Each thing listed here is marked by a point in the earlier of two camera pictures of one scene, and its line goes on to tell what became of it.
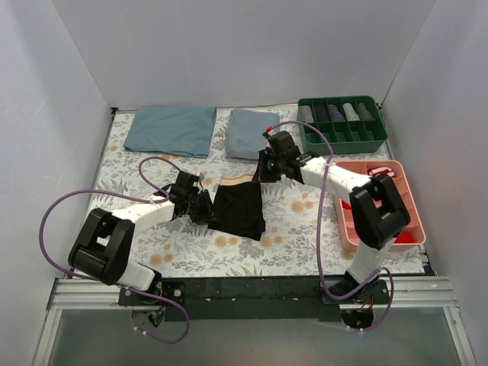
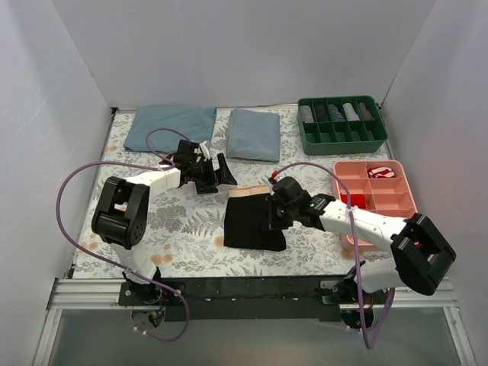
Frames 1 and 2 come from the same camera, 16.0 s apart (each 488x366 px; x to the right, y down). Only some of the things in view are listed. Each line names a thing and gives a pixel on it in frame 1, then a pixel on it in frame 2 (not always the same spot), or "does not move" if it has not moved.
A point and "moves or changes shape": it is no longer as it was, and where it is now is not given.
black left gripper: (200, 203) → (212, 174)
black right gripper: (267, 165) → (274, 213)
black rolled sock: (322, 113) does not move
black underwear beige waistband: (238, 207) moves or changes shape
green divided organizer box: (352, 125) does not move
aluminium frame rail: (405, 293) does not move
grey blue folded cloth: (245, 133) does not move
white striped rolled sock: (306, 113) does not move
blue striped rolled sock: (335, 113) does not move
